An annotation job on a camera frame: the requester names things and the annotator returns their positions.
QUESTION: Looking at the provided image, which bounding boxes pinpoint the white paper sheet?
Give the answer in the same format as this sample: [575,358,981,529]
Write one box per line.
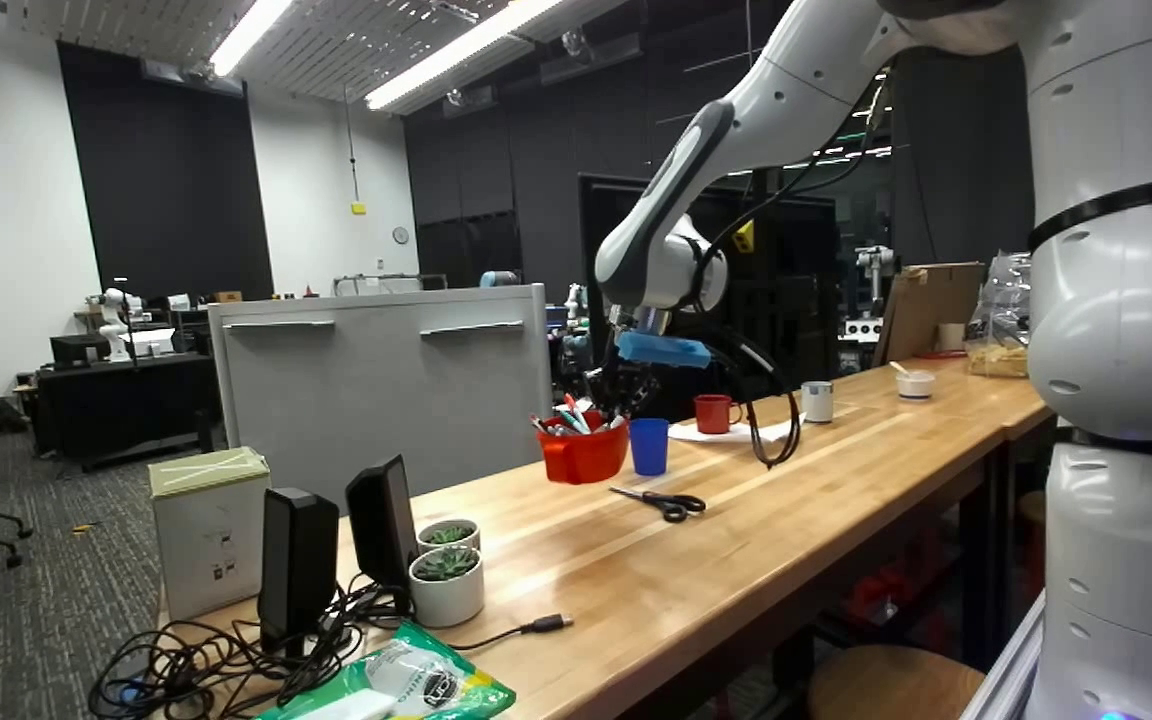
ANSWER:
[667,413,801,448]

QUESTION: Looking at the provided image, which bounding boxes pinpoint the small white bowl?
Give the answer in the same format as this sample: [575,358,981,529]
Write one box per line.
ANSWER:
[890,363,941,404]

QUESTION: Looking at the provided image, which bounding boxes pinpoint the black wall panel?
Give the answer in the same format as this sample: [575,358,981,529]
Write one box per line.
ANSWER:
[54,38,274,314]

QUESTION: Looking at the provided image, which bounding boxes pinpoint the grey partition wall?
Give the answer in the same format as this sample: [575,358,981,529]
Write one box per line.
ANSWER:
[209,279,554,509]

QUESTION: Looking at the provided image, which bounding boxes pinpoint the white plant pot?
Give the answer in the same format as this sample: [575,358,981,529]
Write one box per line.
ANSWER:
[404,540,488,631]
[417,518,483,561]

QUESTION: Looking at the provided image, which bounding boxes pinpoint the round wooden stool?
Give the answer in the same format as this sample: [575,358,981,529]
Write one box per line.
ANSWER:
[808,640,989,720]

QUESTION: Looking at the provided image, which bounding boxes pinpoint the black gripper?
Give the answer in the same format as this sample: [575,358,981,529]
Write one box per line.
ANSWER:
[588,360,671,434]

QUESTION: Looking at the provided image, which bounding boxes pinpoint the black handled scissors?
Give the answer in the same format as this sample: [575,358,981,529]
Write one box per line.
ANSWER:
[609,484,710,529]

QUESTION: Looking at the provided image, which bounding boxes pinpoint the black speaker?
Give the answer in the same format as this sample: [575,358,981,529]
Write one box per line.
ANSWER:
[343,453,422,601]
[257,484,343,660]

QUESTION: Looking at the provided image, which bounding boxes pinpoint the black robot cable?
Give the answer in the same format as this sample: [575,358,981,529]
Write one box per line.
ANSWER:
[735,336,808,473]

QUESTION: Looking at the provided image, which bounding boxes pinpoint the blue plastic cup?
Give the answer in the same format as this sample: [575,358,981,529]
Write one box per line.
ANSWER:
[628,416,674,482]

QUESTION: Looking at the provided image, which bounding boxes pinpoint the black cable tangle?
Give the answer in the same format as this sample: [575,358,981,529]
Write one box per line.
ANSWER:
[83,583,400,720]

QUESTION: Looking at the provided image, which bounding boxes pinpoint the white box green lid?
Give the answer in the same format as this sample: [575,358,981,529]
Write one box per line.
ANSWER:
[143,444,274,623]

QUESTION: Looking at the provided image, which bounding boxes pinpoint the black desk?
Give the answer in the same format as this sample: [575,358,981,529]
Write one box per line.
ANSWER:
[32,347,225,473]

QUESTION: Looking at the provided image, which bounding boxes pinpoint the clear plastic bag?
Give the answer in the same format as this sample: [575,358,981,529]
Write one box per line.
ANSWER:
[964,250,1039,384]

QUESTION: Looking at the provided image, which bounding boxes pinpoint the ceiling light strip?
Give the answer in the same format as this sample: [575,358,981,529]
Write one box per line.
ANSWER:
[360,0,566,118]
[203,0,298,81]

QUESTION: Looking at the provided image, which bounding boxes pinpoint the black equipment rack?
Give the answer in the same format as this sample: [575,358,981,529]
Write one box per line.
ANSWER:
[680,136,905,391]

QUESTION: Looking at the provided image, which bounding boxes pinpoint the red mug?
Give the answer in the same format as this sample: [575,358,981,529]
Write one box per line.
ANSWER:
[691,389,749,439]

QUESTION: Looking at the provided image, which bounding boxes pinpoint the green wipes package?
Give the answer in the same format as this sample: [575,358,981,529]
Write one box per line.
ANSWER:
[253,619,518,720]

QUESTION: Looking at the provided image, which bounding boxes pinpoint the brown cardboard board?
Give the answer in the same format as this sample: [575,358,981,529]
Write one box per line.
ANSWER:
[878,256,990,363]

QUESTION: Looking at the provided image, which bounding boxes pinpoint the black USB cable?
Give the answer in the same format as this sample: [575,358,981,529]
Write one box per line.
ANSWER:
[449,607,575,655]

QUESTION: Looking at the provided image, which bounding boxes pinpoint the orange plastic bowl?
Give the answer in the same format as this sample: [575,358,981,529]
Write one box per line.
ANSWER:
[533,413,632,487]

